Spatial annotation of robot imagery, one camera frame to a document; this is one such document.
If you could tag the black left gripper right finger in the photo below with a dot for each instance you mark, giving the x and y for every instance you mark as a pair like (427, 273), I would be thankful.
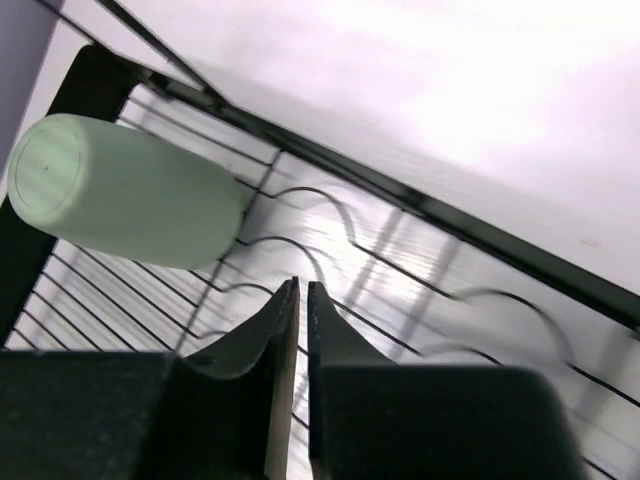
(372, 418)

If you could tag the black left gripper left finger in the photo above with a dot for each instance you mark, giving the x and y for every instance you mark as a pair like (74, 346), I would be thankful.
(230, 403)

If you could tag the black wire dish rack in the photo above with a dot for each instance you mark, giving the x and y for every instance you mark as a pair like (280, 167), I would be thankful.
(90, 341)

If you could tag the pale green cup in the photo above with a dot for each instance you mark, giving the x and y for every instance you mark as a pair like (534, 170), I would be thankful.
(123, 192)

